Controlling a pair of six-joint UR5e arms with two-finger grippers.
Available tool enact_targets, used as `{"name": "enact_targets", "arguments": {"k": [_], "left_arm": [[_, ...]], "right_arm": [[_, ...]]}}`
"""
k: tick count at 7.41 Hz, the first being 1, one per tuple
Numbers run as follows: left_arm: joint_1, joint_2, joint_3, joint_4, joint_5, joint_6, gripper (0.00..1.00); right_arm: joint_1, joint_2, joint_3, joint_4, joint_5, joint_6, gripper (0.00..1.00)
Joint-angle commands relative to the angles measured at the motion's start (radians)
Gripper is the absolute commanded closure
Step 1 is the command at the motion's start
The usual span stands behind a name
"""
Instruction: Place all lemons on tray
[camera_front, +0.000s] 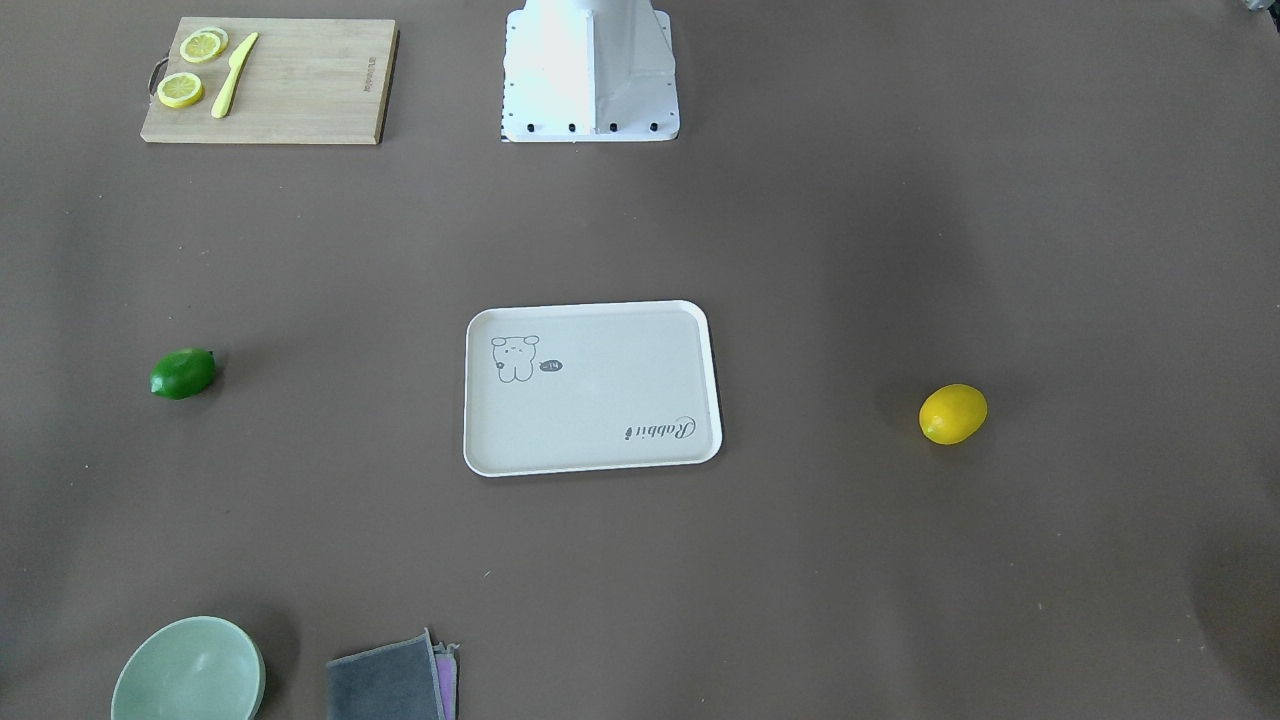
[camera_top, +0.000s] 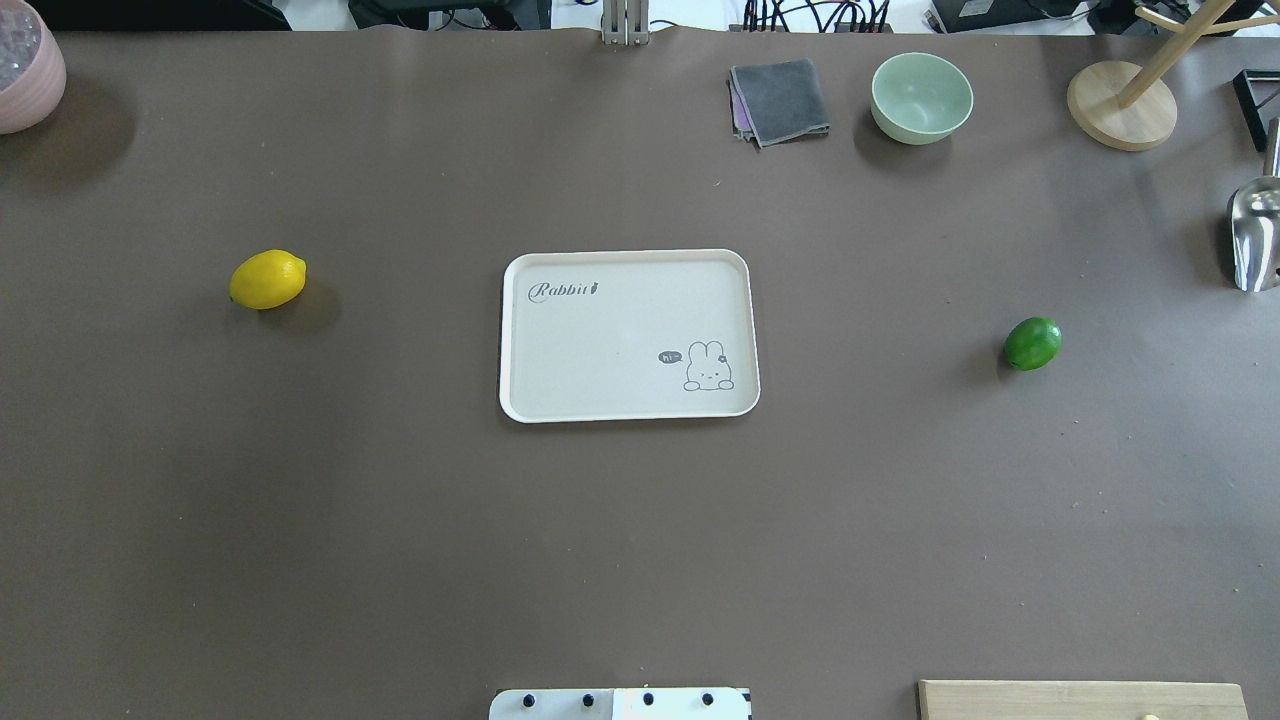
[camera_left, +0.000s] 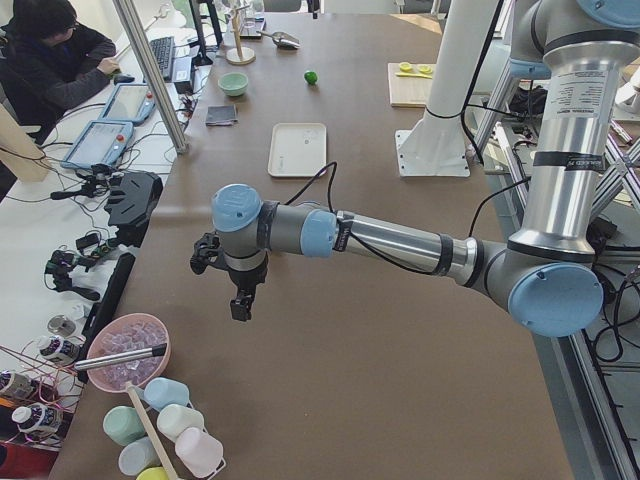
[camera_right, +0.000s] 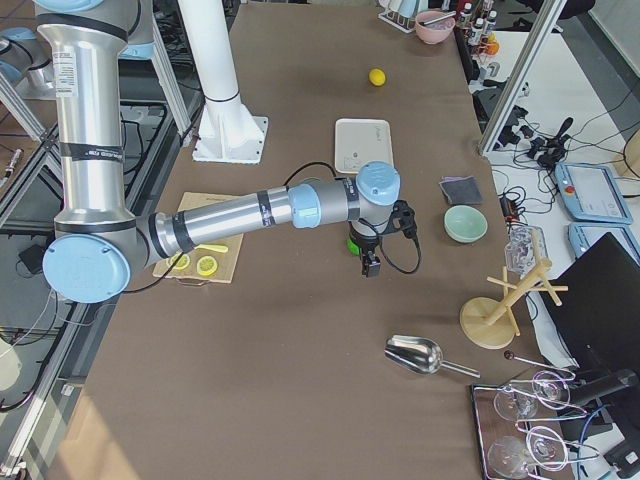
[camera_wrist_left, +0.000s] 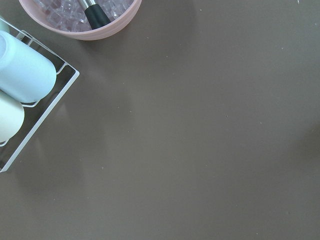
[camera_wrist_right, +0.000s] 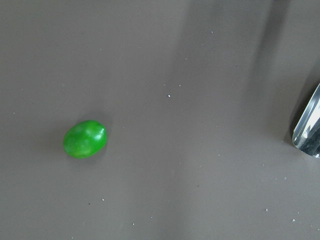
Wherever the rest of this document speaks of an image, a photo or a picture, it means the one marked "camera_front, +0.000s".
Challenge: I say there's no yellow lemon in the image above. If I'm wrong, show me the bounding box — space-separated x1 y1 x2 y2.
918 383 989 445

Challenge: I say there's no green lime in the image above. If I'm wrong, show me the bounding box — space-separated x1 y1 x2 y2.
148 347 218 400

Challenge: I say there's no white rabbit tray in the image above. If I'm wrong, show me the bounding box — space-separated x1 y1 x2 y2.
463 300 723 478

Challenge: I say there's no grey folded cloth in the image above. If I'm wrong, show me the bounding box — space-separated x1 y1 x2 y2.
326 629 460 719

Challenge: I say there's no wooden cutting board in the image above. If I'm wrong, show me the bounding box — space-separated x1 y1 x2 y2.
140 15 399 145

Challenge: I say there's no yellow plastic knife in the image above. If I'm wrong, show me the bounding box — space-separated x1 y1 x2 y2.
210 32 260 119

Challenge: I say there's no lemon slice lower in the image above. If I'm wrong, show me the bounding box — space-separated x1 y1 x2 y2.
154 72 205 109

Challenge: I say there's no lemon slice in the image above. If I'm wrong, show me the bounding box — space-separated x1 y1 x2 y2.
179 26 229 64
154 72 205 109

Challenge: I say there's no light green bowl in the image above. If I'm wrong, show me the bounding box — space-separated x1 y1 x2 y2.
110 616 266 719

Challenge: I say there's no lemon slice upper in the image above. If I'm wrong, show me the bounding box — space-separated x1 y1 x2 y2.
179 26 229 64

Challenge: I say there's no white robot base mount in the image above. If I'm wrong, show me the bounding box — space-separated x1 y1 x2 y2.
500 1 681 143

